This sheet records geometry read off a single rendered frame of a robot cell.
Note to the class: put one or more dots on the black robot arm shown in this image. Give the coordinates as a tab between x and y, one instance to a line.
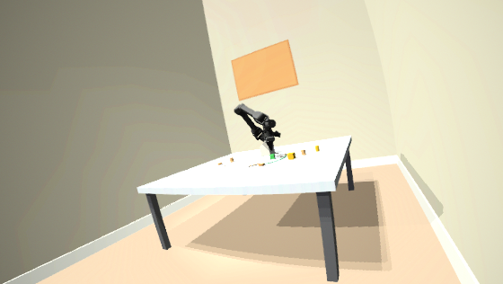
259	117

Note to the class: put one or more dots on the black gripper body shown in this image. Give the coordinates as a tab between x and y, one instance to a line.
268	135

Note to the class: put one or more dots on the yellow wooden block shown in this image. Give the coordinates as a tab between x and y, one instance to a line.
291	156

